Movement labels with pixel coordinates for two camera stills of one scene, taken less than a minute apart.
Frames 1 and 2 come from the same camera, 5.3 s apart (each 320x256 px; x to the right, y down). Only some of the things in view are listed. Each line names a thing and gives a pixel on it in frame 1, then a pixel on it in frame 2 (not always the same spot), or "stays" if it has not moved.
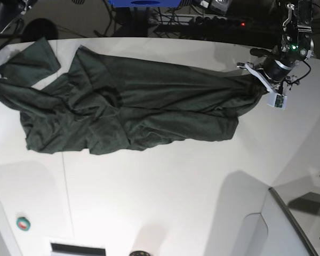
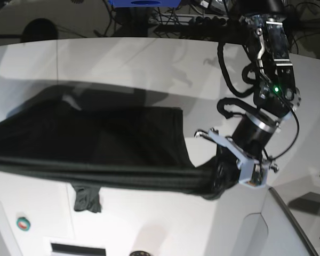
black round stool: [37, 28] stays
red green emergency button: [23, 223] stays
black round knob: [140, 253] stays
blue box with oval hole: [144, 4] stays
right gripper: [274, 74] → [253, 135]
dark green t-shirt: [106, 104] → [148, 149]
